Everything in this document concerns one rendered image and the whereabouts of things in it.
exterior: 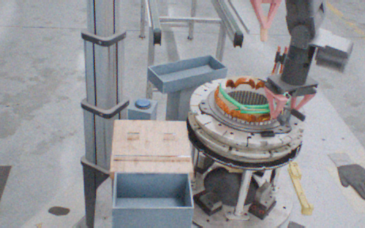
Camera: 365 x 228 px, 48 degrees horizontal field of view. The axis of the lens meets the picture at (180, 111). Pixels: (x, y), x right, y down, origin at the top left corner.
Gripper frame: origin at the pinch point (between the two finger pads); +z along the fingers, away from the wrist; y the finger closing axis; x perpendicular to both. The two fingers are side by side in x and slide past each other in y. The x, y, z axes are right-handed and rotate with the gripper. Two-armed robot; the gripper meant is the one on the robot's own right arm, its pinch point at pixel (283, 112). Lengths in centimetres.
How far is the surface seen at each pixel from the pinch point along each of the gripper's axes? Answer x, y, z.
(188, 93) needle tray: 40.0, -4.3, 17.4
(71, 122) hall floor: 171, -18, 116
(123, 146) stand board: 12.1, -36.2, 10.7
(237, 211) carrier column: 1.2, -5.5, 33.6
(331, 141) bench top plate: 22, 50, 38
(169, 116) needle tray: 45, -8, 29
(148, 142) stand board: 11.5, -29.9, 10.6
